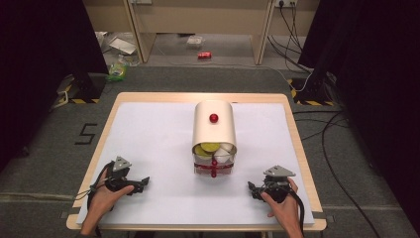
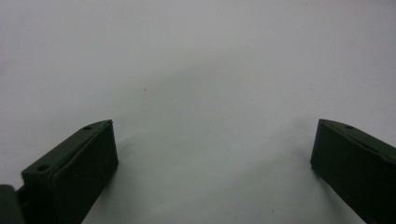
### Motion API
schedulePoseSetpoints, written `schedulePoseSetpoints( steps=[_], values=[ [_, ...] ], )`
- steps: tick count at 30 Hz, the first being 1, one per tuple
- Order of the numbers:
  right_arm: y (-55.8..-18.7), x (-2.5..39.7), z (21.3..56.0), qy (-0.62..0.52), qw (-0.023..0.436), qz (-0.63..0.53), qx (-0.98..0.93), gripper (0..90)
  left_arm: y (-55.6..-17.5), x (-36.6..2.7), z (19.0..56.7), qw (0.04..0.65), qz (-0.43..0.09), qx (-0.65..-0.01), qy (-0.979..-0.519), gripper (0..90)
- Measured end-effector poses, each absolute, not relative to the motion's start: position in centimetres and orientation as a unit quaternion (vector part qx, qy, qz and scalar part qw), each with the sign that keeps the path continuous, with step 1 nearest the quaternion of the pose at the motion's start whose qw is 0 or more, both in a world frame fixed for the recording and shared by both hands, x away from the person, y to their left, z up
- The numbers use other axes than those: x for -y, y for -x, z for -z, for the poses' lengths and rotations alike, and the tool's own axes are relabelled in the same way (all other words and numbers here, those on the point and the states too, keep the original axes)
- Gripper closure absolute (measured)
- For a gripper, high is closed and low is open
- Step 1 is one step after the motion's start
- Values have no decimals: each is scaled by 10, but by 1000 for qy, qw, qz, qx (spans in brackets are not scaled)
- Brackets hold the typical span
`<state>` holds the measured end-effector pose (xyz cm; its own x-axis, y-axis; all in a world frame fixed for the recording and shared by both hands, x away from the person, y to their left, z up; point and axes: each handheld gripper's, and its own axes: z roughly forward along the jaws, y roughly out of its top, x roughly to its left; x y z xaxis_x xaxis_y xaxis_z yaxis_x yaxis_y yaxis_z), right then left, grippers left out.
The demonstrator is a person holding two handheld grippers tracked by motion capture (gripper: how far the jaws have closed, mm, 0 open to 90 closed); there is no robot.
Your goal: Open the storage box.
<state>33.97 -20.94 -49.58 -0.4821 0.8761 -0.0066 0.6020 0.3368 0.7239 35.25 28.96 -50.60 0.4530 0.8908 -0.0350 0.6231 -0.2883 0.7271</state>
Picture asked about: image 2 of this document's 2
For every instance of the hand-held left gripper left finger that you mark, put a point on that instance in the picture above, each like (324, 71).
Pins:
(77, 174)

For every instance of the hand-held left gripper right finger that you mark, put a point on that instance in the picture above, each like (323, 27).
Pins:
(355, 165)

